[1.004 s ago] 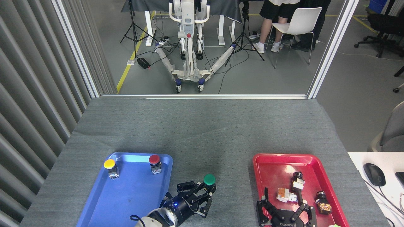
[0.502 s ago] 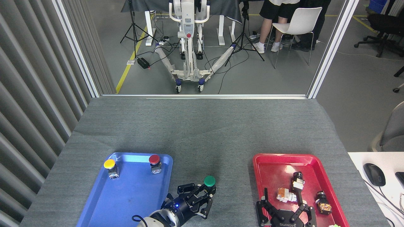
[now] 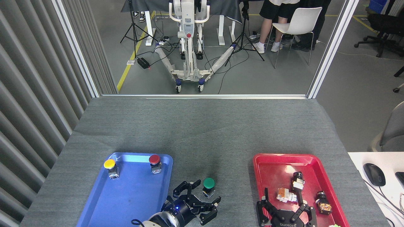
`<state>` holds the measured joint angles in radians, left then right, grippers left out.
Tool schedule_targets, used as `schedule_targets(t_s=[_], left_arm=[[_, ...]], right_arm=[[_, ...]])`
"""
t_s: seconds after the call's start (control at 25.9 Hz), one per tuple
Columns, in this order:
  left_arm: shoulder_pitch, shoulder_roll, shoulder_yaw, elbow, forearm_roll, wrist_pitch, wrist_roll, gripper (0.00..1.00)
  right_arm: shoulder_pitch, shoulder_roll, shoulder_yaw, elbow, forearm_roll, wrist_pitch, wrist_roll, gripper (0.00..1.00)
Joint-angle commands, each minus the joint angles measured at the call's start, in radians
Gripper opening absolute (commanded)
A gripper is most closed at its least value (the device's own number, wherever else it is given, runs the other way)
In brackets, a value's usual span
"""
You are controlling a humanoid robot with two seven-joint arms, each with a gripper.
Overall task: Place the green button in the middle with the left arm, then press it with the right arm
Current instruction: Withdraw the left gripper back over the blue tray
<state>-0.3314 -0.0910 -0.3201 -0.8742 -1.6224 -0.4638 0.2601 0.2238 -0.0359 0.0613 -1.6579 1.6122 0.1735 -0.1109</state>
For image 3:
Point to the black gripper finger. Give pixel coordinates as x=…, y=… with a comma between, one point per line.
x=263, y=208
x=304, y=212
x=208, y=209
x=186, y=189

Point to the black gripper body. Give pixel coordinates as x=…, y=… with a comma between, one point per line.
x=285, y=219
x=181, y=208

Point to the green push button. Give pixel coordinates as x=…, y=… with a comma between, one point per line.
x=208, y=183

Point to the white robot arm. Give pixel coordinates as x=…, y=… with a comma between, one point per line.
x=156, y=222

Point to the red push button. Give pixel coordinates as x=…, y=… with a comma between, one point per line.
x=154, y=162

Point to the yellow push button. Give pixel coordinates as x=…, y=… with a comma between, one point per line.
x=110, y=167

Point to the red plastic tray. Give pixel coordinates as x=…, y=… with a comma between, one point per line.
x=274, y=171

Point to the blue plastic tray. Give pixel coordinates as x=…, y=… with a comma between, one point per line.
x=132, y=189

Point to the black computer mouse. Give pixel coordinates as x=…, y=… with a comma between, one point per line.
x=374, y=174

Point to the white desk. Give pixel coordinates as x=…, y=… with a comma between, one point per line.
x=391, y=201

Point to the black flat device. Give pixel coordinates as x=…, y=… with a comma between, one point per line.
x=400, y=178

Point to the grey chair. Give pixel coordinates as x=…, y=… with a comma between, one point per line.
x=394, y=129

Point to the black box on floor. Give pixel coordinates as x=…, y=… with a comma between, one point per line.
x=143, y=63

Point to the white power strip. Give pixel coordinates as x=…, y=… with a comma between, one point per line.
x=164, y=41

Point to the white wheeled stand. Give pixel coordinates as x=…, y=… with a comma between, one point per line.
x=187, y=37

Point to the black tripod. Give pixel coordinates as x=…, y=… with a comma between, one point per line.
x=243, y=37
x=134, y=28

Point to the grey slatted panel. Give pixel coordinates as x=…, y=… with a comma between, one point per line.
x=31, y=94

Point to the person in black clothes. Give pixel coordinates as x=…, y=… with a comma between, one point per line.
x=312, y=31

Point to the table with dark cloth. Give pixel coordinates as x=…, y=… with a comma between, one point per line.
x=221, y=8

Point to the seated person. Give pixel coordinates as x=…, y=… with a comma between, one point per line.
x=270, y=19

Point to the white plastic chair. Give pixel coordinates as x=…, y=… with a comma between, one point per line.
x=300, y=22

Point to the black office chair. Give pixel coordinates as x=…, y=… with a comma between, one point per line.
x=383, y=23

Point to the blue bin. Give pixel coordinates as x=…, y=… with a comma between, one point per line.
x=377, y=5

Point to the black switch with orange base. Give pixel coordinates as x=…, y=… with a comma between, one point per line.
x=323, y=203

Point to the white and orange switch block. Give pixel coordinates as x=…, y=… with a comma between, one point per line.
x=285, y=194

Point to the black knob switch white base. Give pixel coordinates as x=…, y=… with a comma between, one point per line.
x=297, y=181

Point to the silver frame crossbar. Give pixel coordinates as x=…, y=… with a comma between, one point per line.
x=205, y=96

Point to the silver frame post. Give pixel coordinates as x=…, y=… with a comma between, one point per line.
x=77, y=50
x=331, y=47

